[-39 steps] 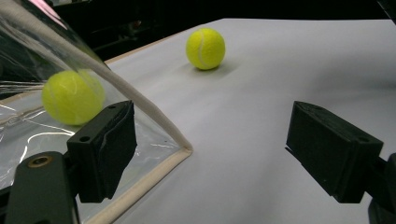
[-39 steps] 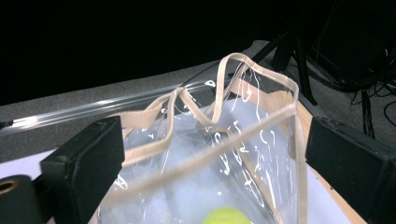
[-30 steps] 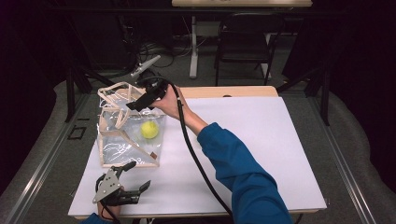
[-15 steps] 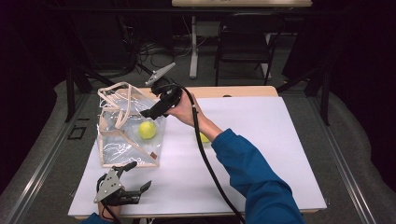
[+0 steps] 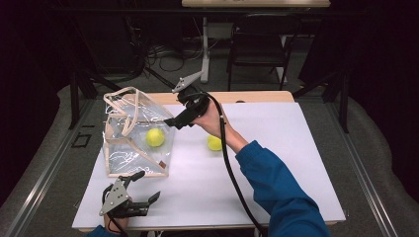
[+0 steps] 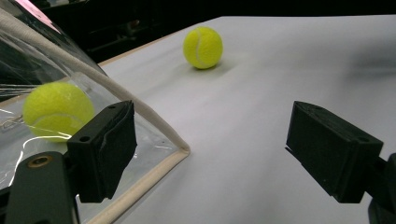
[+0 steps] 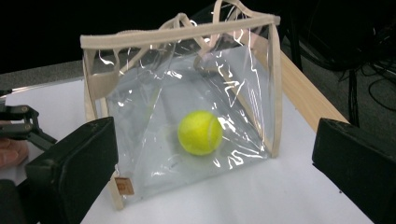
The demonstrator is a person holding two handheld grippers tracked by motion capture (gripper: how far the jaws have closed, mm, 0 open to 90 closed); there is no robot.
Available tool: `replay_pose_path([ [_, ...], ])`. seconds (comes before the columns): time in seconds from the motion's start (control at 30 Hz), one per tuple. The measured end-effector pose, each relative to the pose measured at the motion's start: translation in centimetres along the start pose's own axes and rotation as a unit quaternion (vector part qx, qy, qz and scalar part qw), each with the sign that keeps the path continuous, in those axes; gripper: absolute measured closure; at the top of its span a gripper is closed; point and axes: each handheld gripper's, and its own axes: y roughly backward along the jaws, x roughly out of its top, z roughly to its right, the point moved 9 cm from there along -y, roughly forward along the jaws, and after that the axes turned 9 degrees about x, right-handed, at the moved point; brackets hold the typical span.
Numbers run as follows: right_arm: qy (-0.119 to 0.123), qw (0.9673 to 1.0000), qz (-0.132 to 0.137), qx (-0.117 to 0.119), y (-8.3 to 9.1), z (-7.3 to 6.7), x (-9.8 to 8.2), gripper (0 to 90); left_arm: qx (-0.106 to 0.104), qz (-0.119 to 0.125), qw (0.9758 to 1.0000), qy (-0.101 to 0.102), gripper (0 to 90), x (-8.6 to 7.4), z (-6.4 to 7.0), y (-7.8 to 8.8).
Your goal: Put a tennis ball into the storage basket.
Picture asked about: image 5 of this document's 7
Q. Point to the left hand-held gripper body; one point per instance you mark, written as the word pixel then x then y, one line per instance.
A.
pixel 114 197

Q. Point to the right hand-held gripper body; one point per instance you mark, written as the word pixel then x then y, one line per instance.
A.
pixel 194 103

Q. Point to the transparent bag with beige trim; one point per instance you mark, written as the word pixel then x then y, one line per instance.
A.
pixel 131 158

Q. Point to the yellow tennis ball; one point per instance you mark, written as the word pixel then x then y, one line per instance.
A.
pixel 155 137
pixel 214 144

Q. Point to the person's right hand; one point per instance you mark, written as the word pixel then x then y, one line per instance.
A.
pixel 212 120

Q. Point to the person's left hand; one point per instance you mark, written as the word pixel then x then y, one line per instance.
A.
pixel 122 223

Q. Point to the black tripod leg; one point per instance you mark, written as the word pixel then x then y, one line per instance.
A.
pixel 161 78

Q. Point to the black folding chair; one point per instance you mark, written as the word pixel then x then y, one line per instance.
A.
pixel 257 46

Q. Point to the black metal stand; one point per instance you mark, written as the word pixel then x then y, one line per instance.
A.
pixel 74 108
pixel 344 108

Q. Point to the white table mat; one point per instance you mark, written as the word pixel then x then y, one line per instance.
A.
pixel 296 125

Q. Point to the black metal crossbar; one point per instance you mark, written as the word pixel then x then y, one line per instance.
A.
pixel 131 11

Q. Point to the beige desk with white legs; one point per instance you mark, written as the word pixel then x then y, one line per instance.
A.
pixel 255 3

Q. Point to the aluminium floor rail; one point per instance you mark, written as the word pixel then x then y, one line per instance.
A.
pixel 42 177
pixel 362 177

